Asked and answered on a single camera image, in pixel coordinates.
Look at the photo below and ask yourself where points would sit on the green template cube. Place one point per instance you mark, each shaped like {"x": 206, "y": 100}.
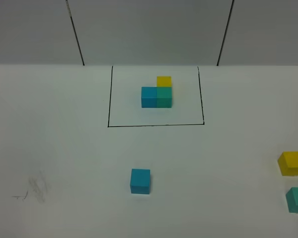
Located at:
{"x": 164, "y": 97}

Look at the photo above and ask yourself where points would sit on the blue template cube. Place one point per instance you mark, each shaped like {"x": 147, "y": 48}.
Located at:
{"x": 149, "y": 97}

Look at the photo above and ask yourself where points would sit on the white template sheet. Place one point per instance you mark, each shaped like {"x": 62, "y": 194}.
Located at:
{"x": 125, "y": 109}

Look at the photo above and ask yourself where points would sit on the yellow template cube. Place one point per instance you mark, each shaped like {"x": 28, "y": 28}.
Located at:
{"x": 164, "y": 81}

